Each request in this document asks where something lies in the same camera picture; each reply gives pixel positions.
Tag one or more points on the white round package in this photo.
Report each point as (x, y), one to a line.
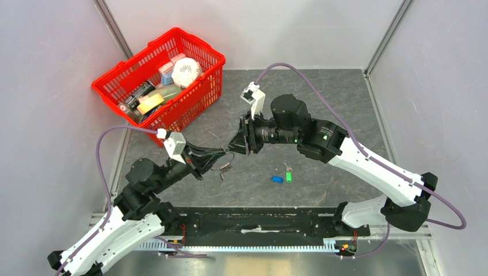
(186, 71)

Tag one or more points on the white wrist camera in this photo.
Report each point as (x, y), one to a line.
(254, 97)
(174, 143)

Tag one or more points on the white slotted cable duct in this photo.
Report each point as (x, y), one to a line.
(327, 246)

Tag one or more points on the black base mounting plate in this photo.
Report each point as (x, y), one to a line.
(259, 226)

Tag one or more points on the keyring with key bunch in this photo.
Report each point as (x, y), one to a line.
(225, 167)

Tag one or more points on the blue small box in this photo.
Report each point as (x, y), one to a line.
(167, 79)

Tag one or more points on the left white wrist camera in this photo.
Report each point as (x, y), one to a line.
(174, 143)

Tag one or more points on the blue tag key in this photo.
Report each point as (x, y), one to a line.
(276, 179)

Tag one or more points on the red plastic shopping basket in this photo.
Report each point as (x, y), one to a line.
(119, 83)

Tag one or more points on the green tag key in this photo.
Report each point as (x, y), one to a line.
(288, 173)

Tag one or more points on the yellow box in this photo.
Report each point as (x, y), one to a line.
(146, 103)

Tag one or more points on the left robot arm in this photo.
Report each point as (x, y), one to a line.
(136, 214)

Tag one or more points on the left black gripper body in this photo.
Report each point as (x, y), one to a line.
(193, 163)

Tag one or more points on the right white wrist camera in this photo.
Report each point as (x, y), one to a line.
(254, 97)

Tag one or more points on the pink white box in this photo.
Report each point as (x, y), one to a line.
(168, 67)

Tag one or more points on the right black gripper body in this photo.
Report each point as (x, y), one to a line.
(258, 131)

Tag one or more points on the green bottle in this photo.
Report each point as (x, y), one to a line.
(167, 92)

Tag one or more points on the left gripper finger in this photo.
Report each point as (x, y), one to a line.
(208, 162)
(205, 152)

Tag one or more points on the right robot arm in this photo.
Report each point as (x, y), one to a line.
(402, 204)

